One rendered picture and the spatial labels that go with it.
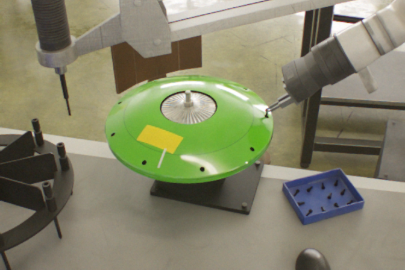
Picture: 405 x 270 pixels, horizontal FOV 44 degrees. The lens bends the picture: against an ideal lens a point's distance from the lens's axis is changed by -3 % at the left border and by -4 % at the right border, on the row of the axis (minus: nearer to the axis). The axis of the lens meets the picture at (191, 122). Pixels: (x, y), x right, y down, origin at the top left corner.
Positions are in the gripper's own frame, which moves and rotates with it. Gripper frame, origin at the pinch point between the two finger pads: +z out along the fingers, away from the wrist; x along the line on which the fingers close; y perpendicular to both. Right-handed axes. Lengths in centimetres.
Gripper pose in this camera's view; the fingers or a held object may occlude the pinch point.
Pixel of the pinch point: (266, 111)
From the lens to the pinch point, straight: 95.4
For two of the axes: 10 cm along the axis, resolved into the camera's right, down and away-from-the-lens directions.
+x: -0.2, 6.1, -7.9
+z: -8.0, 4.6, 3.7
